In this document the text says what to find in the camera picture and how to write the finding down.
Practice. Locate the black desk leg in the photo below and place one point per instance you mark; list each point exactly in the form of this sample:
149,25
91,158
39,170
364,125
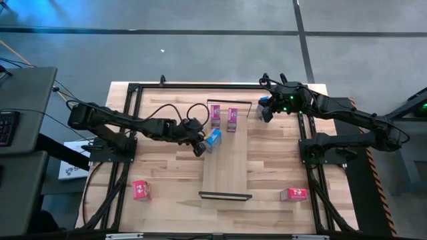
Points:
60,151

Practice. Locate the red cereal box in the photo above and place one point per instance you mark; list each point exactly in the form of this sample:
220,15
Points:
293,194
141,190

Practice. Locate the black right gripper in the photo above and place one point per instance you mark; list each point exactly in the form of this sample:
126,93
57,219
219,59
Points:
288,96

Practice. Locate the dark metal table frame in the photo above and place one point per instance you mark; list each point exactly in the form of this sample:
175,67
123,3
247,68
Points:
400,160

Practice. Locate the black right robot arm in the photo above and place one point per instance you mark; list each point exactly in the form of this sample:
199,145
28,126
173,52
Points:
353,116

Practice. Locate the black aluminium table frame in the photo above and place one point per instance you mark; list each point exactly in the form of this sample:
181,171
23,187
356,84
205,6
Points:
200,86

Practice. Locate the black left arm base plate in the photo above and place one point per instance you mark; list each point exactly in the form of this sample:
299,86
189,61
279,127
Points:
103,155

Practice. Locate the grey cabinet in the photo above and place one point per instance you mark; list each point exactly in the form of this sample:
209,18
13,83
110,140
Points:
20,193

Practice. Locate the black keyboard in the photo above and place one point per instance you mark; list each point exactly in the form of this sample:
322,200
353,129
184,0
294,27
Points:
7,128

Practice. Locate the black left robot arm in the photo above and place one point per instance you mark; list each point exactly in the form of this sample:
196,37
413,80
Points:
116,118

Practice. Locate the wooden shelf with black frame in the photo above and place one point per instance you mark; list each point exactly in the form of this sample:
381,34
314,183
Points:
225,166

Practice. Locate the blue cereal box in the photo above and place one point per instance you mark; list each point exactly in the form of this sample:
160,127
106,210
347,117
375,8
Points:
215,141
259,111

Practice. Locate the grey desk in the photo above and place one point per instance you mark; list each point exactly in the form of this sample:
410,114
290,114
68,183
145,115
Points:
26,106

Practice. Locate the black mat with hazard stripes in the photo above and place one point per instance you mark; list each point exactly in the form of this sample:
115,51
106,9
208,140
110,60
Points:
343,193

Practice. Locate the white cardboard box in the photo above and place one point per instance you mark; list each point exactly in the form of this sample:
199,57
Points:
70,166

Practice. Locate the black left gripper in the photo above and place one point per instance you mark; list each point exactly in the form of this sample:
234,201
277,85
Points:
188,131

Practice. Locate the black frame clamp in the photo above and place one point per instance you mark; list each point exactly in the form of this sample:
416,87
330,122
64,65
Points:
162,80
266,76

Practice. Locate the pink cereal box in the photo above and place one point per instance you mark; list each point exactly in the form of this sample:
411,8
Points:
232,120
215,116

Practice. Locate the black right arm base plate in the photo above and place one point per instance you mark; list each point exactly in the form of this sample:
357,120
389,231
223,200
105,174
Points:
330,159

